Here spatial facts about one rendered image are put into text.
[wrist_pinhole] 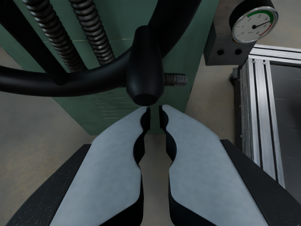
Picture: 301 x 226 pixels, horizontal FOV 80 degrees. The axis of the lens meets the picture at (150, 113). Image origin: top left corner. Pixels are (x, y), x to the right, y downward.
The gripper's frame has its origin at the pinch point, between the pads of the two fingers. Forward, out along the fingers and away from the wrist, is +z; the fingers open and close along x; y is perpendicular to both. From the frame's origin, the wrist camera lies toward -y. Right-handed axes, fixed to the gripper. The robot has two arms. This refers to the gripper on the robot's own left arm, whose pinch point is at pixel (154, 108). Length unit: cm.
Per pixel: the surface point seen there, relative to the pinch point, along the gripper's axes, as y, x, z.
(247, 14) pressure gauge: -3.7, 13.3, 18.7
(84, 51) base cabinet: 2.9, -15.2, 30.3
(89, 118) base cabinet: 32, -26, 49
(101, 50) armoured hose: -0.8, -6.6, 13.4
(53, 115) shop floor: 44, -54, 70
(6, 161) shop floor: 56, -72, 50
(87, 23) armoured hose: -4.1, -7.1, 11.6
